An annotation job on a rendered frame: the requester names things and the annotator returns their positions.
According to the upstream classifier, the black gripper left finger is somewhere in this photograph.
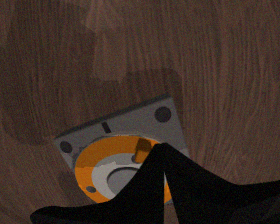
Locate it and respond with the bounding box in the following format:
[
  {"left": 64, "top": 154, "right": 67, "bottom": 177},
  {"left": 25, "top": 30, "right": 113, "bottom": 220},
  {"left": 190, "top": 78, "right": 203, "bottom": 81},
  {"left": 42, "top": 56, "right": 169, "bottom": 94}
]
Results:
[{"left": 30, "top": 143, "right": 165, "bottom": 224}]

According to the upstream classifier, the orange round plate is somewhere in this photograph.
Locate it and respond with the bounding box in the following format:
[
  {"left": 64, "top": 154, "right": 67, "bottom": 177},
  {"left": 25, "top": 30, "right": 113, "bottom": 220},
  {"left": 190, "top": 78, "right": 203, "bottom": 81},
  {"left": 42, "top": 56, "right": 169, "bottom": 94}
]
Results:
[{"left": 75, "top": 131, "right": 165, "bottom": 203}]

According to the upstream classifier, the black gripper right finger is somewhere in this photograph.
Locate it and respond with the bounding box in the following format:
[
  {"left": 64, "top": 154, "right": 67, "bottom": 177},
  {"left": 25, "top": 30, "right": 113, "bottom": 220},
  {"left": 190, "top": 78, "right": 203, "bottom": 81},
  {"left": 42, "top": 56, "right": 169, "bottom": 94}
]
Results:
[{"left": 161, "top": 142, "right": 280, "bottom": 224}]

